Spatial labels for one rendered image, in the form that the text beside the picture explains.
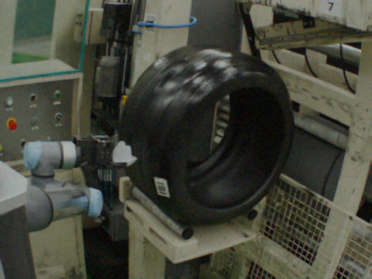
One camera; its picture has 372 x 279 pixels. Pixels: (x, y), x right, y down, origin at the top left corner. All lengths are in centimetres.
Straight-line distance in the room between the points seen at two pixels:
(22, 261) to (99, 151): 93
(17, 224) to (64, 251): 188
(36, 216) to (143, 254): 115
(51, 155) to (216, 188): 75
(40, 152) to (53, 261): 110
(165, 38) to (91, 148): 55
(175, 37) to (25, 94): 67
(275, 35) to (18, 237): 148
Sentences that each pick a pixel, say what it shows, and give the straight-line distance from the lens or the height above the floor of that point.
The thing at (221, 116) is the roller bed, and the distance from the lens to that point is 197.
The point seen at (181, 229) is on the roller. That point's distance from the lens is 145.
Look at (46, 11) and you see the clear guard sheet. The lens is 178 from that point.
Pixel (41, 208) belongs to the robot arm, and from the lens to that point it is 83.
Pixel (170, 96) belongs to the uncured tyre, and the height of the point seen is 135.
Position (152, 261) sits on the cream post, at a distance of 198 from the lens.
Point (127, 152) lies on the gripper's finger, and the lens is 129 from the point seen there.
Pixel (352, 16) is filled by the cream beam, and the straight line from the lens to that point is 133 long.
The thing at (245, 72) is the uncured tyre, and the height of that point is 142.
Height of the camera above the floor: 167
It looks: 20 degrees down
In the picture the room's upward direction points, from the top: 6 degrees clockwise
